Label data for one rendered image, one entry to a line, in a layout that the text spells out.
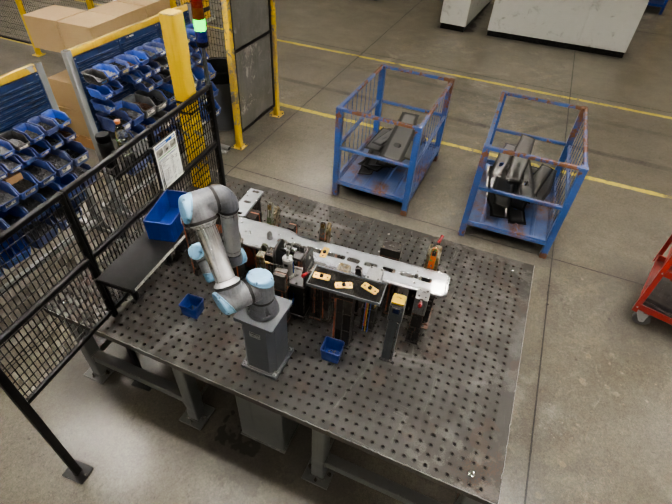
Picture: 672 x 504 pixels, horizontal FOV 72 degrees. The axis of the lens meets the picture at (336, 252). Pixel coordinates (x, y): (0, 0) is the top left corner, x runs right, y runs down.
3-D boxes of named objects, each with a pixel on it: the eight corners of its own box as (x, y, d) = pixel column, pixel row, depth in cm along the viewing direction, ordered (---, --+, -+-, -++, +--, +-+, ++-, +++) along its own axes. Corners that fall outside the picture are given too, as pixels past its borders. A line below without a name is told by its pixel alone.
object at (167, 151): (185, 173, 287) (175, 128, 266) (163, 193, 271) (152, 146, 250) (182, 172, 287) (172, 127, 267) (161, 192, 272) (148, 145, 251)
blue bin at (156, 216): (196, 210, 279) (192, 192, 270) (175, 242, 257) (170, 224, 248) (170, 206, 281) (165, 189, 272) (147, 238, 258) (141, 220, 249)
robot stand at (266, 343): (275, 381, 233) (271, 332, 206) (240, 366, 238) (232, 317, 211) (294, 350, 247) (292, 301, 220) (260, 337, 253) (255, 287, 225)
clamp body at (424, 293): (422, 332, 260) (434, 288, 236) (418, 347, 252) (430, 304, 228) (405, 327, 262) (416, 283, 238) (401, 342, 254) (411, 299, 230)
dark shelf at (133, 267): (222, 197, 295) (221, 193, 293) (133, 294, 232) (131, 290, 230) (192, 189, 300) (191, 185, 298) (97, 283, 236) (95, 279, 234)
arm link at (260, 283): (280, 297, 208) (278, 276, 199) (253, 310, 202) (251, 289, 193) (266, 281, 215) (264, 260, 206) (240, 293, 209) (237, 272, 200)
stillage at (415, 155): (373, 142, 554) (381, 63, 490) (437, 159, 532) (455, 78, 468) (331, 194, 473) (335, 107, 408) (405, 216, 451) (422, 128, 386)
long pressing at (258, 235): (452, 272, 255) (452, 270, 254) (445, 301, 239) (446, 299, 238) (229, 214, 284) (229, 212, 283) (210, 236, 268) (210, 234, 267)
